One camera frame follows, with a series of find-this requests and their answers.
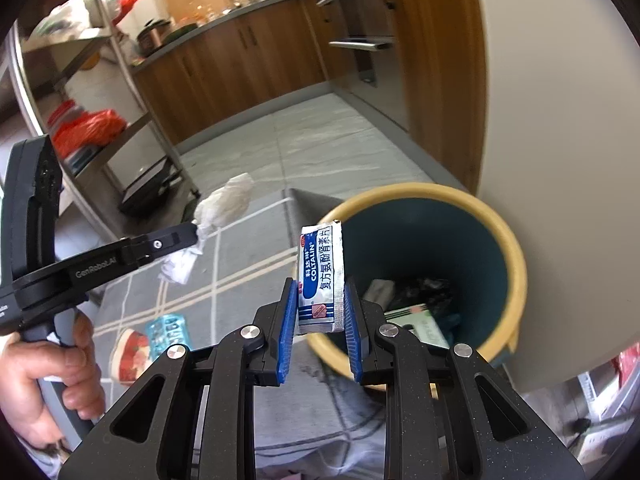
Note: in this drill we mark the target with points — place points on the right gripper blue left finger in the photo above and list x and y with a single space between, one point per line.
285 334

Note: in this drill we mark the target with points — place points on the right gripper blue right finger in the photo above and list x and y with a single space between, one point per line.
448 412

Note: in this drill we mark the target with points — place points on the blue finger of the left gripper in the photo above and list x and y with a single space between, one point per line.
30 207
64 281

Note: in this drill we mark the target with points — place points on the red patterned paper cup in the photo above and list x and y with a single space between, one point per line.
130 358

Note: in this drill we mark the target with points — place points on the green white medicine box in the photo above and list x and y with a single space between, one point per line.
418 320

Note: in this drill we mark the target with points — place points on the black plastic bag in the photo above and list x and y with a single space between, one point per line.
439 295

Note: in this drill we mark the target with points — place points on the white tissue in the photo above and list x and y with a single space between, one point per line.
222 207

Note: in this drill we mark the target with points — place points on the blue white blister pack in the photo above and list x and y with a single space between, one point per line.
321 279

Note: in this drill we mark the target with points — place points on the wooden kitchen cabinets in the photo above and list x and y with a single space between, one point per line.
270 53

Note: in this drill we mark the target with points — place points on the red plastic bag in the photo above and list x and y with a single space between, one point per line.
96 128

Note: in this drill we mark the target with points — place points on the light blue snack packet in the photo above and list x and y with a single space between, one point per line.
165 331

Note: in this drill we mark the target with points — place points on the stainless steel shelf rack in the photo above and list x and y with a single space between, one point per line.
61 58

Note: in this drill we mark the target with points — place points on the teal bin with yellow rim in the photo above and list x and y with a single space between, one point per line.
413 231

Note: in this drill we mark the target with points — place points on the dark cooking pot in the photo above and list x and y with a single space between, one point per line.
152 36

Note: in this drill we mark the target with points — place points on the steel drawer oven unit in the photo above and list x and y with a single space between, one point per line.
359 42

